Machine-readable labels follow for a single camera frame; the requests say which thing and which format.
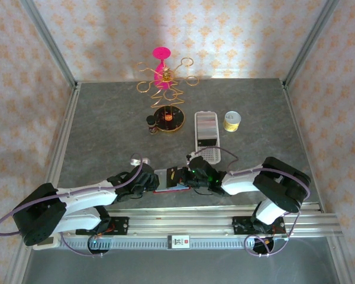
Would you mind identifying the red card holder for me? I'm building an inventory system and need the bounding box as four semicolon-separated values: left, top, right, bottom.
152;167;192;195

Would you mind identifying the black credit card yellow print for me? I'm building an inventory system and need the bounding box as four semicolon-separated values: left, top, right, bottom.
165;167;181;189

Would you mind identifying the white perforated card tray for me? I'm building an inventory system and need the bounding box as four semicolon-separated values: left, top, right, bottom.
193;111;220;165

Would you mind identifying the dark credit card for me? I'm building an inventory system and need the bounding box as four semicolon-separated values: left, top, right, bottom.
196;138;218;148

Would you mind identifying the stack of silver cards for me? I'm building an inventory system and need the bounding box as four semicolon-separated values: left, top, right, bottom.
196;114;218;140

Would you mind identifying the small dark bottle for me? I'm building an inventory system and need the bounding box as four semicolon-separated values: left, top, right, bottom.
146;115;159;135

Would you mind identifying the yellow tin can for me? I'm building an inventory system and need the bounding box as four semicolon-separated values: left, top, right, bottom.
223;111;243;133

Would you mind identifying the white label tag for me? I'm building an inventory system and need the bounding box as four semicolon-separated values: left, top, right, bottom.
167;234;192;251

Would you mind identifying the white digital thermometer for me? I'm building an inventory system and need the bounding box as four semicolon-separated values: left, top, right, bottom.
32;236;60;251

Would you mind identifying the pink wine glass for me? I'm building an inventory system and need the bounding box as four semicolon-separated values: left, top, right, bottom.
152;46;172;90

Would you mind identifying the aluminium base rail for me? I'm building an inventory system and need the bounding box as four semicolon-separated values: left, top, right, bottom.
59;202;344;237

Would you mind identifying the gold wire glass rack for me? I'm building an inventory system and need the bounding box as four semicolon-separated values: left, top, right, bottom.
135;57;199;134

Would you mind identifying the grey slotted cable duct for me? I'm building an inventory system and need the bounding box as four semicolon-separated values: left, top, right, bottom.
59;236;288;251

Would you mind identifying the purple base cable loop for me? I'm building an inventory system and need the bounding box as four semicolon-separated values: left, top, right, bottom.
244;227;293;257
60;233;107;259

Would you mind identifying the aluminium table edge rail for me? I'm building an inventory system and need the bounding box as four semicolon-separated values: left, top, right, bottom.
282;81;353;284
5;82;82;284

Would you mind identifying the aluminium frame post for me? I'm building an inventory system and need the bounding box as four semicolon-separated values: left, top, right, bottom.
19;0;79;89
282;0;343;89

